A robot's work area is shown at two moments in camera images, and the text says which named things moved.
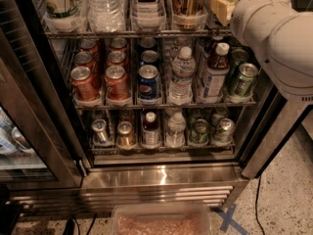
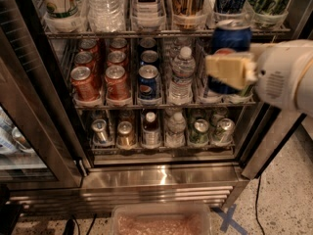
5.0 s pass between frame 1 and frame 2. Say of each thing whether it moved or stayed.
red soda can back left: stayed
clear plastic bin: stayed
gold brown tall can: stayed
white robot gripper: moved
